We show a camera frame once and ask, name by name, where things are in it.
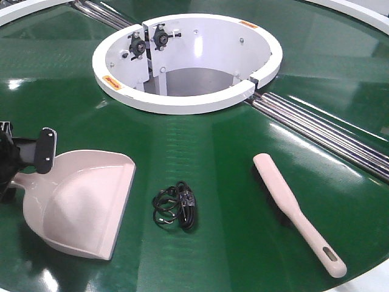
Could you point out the pink plastic dustpan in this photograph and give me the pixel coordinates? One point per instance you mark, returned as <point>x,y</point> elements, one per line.
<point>77,208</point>

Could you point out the left black bearing mount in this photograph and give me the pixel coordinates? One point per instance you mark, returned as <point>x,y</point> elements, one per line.
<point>137,46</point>

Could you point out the black bearing mount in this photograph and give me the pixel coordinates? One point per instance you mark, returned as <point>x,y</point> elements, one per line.
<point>137,46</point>
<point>161,36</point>

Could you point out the white outer rim left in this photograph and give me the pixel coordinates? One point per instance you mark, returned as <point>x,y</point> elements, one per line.
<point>18,10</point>

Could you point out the right steel roller set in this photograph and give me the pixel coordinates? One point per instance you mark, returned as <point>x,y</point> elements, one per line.
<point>334,138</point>

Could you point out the rear steel roller set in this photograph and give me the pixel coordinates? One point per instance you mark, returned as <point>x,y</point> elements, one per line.
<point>102,13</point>

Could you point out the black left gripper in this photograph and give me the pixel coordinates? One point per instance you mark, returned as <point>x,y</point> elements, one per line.
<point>18,153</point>

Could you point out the white central ring housing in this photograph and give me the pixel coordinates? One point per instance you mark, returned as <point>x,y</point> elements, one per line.
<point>215,64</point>

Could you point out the white outer rim right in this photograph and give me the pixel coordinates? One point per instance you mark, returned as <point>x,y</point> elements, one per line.
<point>357,11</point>

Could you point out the pink hand brush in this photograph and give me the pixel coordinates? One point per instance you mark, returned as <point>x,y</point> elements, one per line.
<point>286,201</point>

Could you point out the orange rear warning sticker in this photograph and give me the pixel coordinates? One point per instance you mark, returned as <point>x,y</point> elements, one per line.
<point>248,24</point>

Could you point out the right black bearing mount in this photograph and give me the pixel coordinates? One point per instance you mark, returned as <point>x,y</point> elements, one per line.
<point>161,36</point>

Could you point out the white rim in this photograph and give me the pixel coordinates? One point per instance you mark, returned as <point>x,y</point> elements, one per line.
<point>18,10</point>
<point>357,11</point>

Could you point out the orange arrow warning sticker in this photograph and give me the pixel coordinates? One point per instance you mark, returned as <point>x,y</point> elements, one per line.
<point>112,82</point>

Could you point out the steel roller set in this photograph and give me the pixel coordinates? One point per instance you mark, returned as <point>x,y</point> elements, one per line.
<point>334,138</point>
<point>102,13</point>

